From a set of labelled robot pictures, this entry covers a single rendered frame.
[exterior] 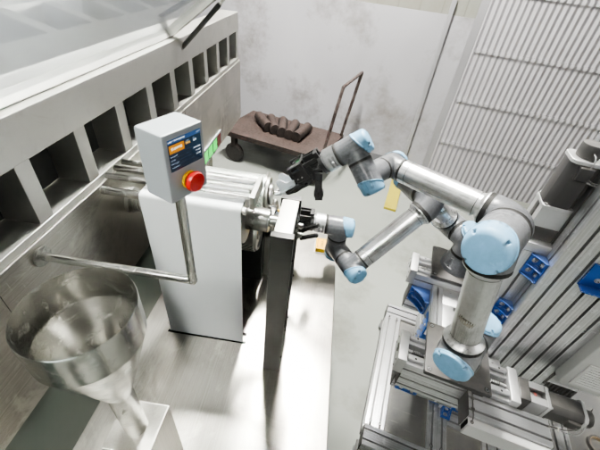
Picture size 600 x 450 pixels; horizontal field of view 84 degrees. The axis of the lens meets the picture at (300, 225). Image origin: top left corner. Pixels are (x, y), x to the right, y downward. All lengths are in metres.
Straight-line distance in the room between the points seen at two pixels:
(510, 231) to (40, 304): 0.88
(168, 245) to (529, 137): 3.76
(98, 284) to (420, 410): 1.68
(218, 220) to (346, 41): 3.36
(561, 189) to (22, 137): 1.29
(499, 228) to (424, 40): 3.14
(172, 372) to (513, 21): 3.67
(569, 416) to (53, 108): 1.71
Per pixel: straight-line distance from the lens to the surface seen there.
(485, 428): 1.45
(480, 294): 0.99
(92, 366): 0.48
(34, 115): 0.75
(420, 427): 1.95
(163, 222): 0.87
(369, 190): 1.03
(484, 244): 0.89
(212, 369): 1.13
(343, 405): 2.10
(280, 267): 0.75
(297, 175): 1.09
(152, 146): 0.46
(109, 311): 0.60
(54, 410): 0.99
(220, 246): 0.86
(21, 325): 0.55
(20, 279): 0.77
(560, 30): 3.94
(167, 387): 1.13
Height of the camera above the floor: 1.89
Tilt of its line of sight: 39 degrees down
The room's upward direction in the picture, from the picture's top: 7 degrees clockwise
